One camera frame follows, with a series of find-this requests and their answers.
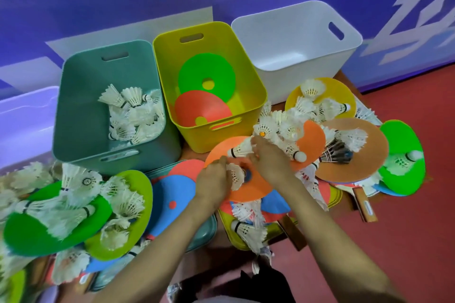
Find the lilac plastic storage bin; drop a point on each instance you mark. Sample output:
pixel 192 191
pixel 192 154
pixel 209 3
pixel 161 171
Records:
pixel 25 125

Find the person's left hand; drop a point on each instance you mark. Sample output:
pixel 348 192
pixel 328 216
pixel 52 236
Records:
pixel 211 185

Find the lime green disc cone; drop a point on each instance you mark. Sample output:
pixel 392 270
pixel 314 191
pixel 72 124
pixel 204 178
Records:
pixel 140 189
pixel 17 286

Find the yellow disc cone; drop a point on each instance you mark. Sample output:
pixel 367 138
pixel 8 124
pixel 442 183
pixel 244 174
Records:
pixel 337 91

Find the person's right fingers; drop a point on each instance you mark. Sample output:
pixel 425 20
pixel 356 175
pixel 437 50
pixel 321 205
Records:
pixel 257 152

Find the red disc cone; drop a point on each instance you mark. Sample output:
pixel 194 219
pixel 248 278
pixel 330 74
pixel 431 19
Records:
pixel 202 107
pixel 185 169
pixel 273 217

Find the blue disc cone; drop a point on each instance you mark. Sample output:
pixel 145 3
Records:
pixel 275 203
pixel 170 192
pixel 389 191
pixel 99 264

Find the person's black clothing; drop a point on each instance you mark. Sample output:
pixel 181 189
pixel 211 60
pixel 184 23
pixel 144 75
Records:
pixel 256 288

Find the white feather shuttlecock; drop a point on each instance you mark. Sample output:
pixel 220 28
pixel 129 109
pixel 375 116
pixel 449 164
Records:
pixel 241 149
pixel 236 176

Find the pile of white shuttlecocks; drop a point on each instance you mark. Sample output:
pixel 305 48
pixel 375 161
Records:
pixel 137 118
pixel 76 185
pixel 291 128

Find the person's right hand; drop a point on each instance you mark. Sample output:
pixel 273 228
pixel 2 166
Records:
pixel 272 167

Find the teal plastic bin lid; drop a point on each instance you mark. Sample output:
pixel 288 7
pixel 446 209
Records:
pixel 204 231

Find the black feather shuttlecock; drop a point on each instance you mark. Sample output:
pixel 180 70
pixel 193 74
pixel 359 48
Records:
pixel 336 153

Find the yellow plastic storage bin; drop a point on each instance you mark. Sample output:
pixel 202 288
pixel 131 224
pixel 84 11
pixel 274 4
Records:
pixel 245 75

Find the person's right forearm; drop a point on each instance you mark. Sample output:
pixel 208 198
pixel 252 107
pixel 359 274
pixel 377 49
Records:
pixel 334 253

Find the white plastic storage bin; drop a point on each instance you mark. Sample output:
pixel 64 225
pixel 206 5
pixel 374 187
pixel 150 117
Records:
pixel 284 36

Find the person's left forearm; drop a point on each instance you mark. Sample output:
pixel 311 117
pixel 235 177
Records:
pixel 160 256

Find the person's left fingers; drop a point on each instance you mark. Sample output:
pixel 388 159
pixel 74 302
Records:
pixel 221 167

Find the teal plastic storage bin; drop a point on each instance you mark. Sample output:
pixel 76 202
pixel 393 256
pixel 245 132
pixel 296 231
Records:
pixel 81 114

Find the tan orange disc cone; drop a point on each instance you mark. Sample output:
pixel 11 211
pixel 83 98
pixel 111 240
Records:
pixel 369 160

